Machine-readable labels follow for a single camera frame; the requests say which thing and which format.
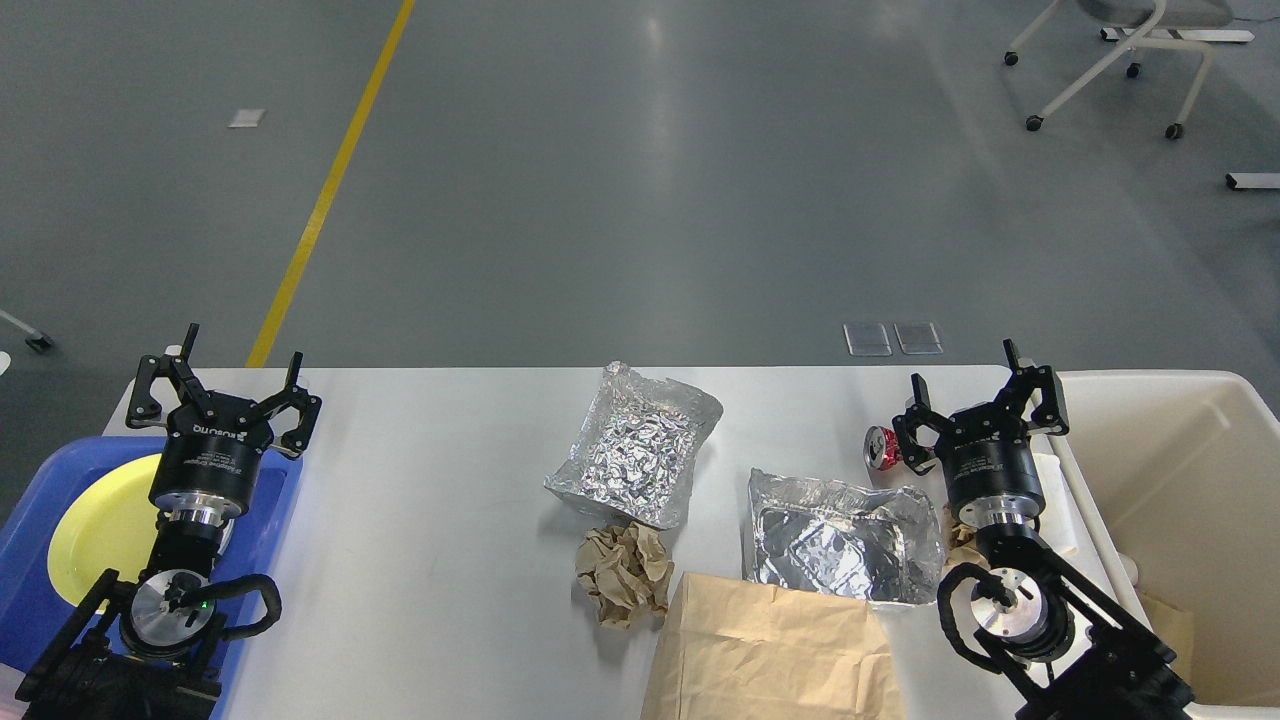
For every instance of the floor outlet plates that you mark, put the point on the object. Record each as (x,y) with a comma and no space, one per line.
(879,339)

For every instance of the crumpled foil tray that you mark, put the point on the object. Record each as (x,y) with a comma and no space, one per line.
(636,451)

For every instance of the cream plastic bin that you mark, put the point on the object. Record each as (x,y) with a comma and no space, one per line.
(1164,492)

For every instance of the small crumpled brown paper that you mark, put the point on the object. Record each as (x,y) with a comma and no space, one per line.
(960,543)

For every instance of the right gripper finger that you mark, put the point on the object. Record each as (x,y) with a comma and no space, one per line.
(1034,395)
(917,415)

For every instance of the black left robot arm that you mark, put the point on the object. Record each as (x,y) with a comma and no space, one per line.
(145,648)

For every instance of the flattened foil tray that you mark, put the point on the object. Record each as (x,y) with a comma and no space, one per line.
(829,537)

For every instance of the white bar on floor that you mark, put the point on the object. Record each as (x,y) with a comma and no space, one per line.
(1253,181)

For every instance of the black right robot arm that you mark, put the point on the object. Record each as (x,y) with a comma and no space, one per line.
(1026,613)

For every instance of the crumpled brown paper ball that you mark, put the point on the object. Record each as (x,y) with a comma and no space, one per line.
(625,572)

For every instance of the blue plastic tray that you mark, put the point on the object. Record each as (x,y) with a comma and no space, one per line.
(33,611)

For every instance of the white chair leg left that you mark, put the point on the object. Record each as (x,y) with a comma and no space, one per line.
(39,341)

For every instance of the brown paper bag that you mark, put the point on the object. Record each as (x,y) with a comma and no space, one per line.
(741,650)

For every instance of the white office chair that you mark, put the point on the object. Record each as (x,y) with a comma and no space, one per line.
(1132,29)

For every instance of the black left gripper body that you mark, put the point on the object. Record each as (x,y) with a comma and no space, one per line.
(209,457)

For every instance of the yellow-green plastic plate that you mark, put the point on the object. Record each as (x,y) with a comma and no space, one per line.
(112,528)

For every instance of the crushed red soda can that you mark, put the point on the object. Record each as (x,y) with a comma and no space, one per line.
(881,448)

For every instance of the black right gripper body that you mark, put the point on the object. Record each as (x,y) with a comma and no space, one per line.
(989,467)

